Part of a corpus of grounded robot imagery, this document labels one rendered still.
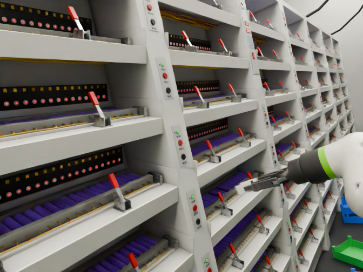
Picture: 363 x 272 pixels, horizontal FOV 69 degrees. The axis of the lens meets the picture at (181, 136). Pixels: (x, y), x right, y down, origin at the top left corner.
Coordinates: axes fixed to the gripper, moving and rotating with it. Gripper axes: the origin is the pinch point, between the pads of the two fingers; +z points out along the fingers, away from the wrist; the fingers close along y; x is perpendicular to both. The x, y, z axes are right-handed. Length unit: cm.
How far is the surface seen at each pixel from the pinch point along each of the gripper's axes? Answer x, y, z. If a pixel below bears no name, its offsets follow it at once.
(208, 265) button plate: -15.5, -20.3, 11.8
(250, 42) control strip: 57, 49, -7
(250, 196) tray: -8.3, 19.2, 11.8
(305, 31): 80, 185, -11
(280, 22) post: 78, 115, -9
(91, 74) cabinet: 52, -31, 16
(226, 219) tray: -8.3, -3.3, 11.6
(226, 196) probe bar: -3.3, 8.8, 15.9
